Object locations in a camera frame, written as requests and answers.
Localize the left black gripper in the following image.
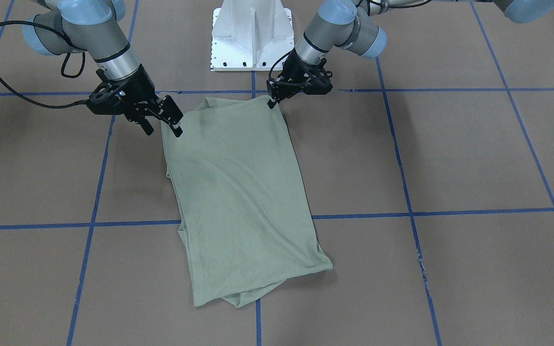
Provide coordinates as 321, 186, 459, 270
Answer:
266, 49, 333, 109

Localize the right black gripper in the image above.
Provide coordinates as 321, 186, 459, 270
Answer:
87, 65, 183, 138

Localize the olive green long-sleeve shirt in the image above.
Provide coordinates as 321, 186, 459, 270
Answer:
161, 96, 333, 308

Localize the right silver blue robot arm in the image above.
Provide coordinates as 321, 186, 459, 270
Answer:
23, 0, 183, 136

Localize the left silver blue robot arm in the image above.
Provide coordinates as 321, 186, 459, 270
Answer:
266, 0, 427, 108

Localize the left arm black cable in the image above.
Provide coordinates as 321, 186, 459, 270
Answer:
267, 48, 302, 87

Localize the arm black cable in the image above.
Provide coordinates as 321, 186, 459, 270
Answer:
267, 48, 302, 87
0, 20, 95, 110

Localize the white mast base plate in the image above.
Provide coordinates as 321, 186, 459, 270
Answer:
210, 0, 294, 72

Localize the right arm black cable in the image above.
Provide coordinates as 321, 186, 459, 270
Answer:
0, 20, 95, 110

